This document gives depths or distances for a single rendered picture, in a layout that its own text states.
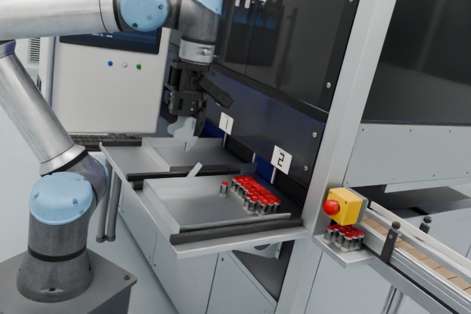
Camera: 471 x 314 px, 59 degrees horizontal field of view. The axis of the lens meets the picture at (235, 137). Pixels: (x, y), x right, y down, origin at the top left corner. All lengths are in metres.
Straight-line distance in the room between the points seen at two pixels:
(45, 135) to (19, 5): 0.30
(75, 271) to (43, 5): 0.53
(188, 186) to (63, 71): 0.76
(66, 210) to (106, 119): 1.03
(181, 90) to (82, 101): 0.96
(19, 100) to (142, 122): 0.99
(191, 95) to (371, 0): 0.48
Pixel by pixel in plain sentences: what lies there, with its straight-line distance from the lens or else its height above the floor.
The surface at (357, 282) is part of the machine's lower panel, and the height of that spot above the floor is 0.65.
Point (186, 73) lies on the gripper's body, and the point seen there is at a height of 1.27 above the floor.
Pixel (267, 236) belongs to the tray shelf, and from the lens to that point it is 1.12.
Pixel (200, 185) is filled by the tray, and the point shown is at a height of 0.89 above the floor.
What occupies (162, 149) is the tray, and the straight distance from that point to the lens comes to 1.56.
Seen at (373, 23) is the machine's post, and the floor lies 1.45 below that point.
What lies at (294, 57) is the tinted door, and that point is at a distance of 1.26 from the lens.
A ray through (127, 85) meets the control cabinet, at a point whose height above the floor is 1.02.
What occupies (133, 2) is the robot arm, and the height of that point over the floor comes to 1.40.
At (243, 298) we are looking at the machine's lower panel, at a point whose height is 0.49.
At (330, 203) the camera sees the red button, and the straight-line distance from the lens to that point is 1.09.
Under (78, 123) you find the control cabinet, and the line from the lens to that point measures 1.86.
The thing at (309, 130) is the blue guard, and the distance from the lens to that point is 1.18.
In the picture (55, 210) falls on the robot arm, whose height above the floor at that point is 0.99.
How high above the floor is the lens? 1.43
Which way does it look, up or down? 17 degrees down
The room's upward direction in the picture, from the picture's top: 12 degrees clockwise
